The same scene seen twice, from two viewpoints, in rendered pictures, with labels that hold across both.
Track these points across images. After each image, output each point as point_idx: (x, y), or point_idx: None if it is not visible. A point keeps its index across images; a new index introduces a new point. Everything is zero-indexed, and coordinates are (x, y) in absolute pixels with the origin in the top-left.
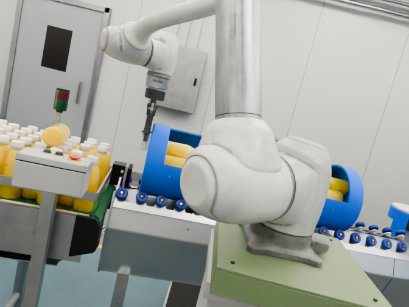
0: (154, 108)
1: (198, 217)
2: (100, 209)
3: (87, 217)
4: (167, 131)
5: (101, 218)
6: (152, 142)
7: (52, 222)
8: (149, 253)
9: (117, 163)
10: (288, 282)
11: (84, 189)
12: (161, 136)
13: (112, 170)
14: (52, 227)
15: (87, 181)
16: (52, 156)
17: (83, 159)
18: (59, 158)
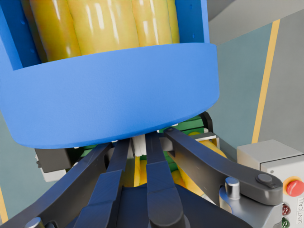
0: (223, 209)
1: None
2: (179, 126)
3: (212, 128)
4: (177, 54)
5: (191, 118)
6: (217, 97)
7: (232, 150)
8: None
9: (62, 163)
10: None
11: (272, 144)
12: (205, 74)
13: (77, 160)
14: (225, 148)
15: (261, 149)
16: (301, 207)
17: (282, 178)
18: (299, 199)
